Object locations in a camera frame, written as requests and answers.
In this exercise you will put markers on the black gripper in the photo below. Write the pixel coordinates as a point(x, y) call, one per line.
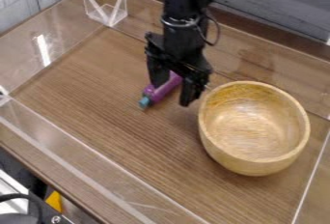
point(175, 50)

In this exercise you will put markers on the purple toy eggplant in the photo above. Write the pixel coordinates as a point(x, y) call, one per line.
point(154, 95)

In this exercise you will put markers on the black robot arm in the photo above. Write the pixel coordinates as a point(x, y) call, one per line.
point(189, 9)

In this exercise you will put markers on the brown wooden bowl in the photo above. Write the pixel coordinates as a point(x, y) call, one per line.
point(254, 127)

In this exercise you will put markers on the yellow black device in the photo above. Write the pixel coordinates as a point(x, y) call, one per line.
point(59, 210)

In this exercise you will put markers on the clear acrylic tray wall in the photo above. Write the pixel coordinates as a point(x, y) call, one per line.
point(130, 164)

